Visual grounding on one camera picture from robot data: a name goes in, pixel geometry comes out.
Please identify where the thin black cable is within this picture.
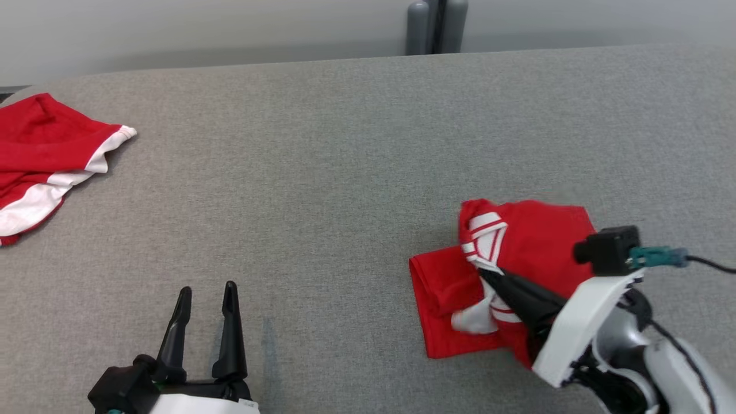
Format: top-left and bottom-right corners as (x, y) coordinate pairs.
(632, 255), (736, 414)

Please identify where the grey metal partition post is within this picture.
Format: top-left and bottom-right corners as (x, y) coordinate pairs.
(405, 0), (469, 56)

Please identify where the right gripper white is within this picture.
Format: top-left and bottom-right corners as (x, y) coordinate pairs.
(479, 268), (646, 389)

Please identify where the red garment with striped trim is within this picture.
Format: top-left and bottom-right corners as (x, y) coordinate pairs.
(409, 198), (599, 369)

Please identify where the teal cable connector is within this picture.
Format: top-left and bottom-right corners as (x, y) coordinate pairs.
(628, 246), (689, 270)

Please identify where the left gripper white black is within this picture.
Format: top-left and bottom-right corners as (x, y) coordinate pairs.
(147, 280), (260, 414)

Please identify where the red garment with white band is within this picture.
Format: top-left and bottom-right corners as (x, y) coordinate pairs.
(0, 93), (137, 247)

